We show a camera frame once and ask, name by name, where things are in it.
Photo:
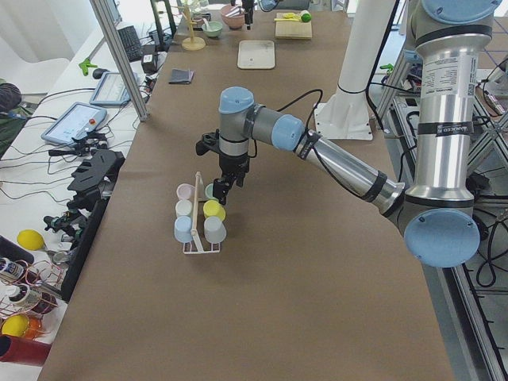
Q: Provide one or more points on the grey folded cloth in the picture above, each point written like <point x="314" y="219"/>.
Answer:
<point x="181" y="76"/>

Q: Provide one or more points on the pink bowl with ice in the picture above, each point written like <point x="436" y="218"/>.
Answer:
<point x="233" y="16"/>

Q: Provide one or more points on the light blue cup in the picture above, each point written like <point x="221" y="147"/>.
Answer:
<point x="182" y="229"/>

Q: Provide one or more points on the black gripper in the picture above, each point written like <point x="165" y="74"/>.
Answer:
<point x="231" y="163"/>
<point x="248" y="8"/>

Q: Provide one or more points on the wooden cup tree stand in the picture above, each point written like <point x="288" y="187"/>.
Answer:
<point x="192" y="42"/>

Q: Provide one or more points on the teach pendant tablet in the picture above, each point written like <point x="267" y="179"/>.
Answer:
<point x="75" y="123"/>
<point x="110" y="91"/>

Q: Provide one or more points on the white wire cup rack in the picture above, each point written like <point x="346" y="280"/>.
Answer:
<point x="196" y="246"/>

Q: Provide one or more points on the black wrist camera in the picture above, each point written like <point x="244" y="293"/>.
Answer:
<point x="209" y="142"/>

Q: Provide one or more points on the green cup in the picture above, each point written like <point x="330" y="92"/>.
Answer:
<point x="209" y="192"/>

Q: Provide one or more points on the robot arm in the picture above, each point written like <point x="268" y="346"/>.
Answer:
<point x="434" y="214"/>
<point x="265" y="5"/>

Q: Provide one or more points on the far teach pendant tablet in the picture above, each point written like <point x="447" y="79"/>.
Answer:
<point x="110" y="91"/>

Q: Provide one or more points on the copper wire bottle rack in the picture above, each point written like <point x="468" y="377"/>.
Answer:
<point x="29" y="309"/>

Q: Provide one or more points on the pale blue-white cup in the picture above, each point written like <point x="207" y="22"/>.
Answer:
<point x="214" y="229"/>

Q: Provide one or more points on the pink cup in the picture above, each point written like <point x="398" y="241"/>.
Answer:
<point x="185" y="191"/>

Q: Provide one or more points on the wooden cutting board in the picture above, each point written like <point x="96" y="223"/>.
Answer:
<point x="293" y="29"/>

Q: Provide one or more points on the green lime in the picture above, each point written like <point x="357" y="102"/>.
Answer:
<point x="305" y="17"/>

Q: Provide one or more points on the green bowl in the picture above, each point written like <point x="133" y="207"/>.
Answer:
<point x="215" y="29"/>

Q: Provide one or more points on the yellow cup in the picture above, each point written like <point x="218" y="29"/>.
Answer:
<point x="213" y="208"/>

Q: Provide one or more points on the cream white cup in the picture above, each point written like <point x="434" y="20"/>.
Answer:
<point x="184" y="207"/>

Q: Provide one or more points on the yellow lemon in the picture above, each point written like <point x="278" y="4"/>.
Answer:
<point x="30" y="239"/>

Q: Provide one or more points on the black tool stand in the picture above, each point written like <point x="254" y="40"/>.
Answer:
<point x="85" y="211"/>

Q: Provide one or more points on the cream rabbit tray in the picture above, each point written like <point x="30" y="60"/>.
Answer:
<point x="256" y="55"/>

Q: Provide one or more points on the near teach pendant tablet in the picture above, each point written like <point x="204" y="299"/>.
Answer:
<point x="75" y="123"/>

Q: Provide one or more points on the aluminium frame post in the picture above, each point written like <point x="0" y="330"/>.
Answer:
<point x="105" y="20"/>

